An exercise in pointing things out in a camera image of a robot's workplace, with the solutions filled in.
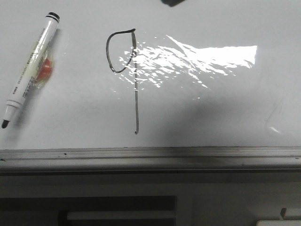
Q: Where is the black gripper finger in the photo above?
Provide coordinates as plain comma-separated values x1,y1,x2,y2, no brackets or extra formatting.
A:
161,0,185,7

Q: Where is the white whiteboard marker pen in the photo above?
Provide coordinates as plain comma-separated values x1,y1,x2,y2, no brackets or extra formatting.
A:
1,12,60,129

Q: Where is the white whiteboard surface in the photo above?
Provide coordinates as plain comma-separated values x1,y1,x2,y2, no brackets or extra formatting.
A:
0,0,301,149

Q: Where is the dark slotted panel below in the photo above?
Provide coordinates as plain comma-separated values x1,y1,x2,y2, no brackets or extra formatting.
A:
0,196,177,226

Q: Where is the white box bottom right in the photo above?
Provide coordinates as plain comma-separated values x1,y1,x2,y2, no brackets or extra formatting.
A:
256,208,301,226

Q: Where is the grey aluminium whiteboard frame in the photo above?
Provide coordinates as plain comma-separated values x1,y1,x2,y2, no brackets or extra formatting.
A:
0,146,301,175

